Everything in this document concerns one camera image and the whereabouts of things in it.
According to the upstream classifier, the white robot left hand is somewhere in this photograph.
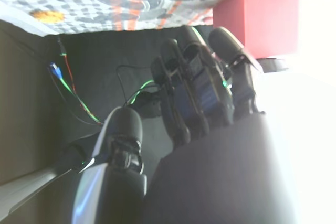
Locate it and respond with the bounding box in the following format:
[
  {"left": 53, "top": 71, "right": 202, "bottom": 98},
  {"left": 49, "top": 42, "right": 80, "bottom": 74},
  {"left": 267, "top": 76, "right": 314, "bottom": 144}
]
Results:
[{"left": 71, "top": 25, "right": 298, "bottom": 224}]

